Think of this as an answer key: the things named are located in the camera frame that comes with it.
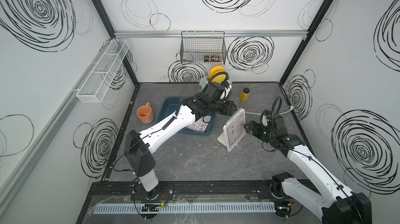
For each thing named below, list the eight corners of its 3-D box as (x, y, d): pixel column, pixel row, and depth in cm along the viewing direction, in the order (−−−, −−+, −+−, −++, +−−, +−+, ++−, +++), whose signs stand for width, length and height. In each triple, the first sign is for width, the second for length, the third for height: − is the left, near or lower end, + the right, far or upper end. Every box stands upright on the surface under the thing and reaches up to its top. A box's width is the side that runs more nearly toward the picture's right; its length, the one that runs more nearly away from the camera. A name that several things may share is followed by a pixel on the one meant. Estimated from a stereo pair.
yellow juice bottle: (240, 102, 111) (243, 93, 104) (239, 96, 114) (242, 87, 107) (247, 102, 111) (250, 93, 104) (246, 96, 114) (249, 87, 107)
